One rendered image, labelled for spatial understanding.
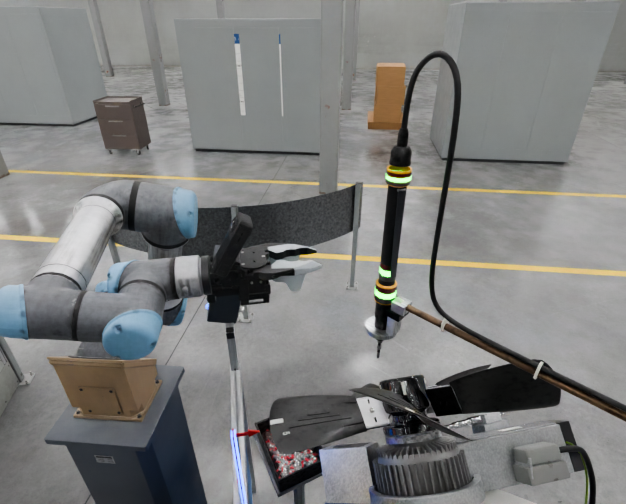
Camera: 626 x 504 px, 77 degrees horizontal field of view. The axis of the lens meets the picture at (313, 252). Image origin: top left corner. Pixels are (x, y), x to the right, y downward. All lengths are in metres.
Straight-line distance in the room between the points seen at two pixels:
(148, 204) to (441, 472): 0.89
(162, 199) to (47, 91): 9.71
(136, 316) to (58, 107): 10.03
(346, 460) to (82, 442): 0.75
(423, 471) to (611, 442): 2.04
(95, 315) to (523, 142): 7.08
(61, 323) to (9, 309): 0.07
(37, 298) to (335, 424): 0.70
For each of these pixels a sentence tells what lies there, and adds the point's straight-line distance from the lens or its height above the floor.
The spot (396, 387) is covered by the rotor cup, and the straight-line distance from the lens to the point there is 1.07.
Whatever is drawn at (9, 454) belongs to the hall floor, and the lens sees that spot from 2.93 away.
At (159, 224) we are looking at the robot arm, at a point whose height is 1.64.
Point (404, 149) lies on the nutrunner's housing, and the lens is 0.69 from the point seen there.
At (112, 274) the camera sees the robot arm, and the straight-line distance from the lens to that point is 0.74.
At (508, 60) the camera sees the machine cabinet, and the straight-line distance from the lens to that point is 7.02.
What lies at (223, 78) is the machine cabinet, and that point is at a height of 1.22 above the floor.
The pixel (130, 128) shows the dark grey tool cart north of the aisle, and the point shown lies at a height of 0.46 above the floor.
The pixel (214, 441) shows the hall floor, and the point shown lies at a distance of 2.53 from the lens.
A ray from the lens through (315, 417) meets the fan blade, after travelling 1.06.
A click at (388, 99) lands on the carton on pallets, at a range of 8.93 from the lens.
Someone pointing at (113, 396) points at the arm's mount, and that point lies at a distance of 1.34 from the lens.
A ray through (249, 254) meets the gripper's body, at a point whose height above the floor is 1.67.
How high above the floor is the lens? 2.04
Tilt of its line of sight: 30 degrees down
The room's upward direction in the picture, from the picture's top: straight up
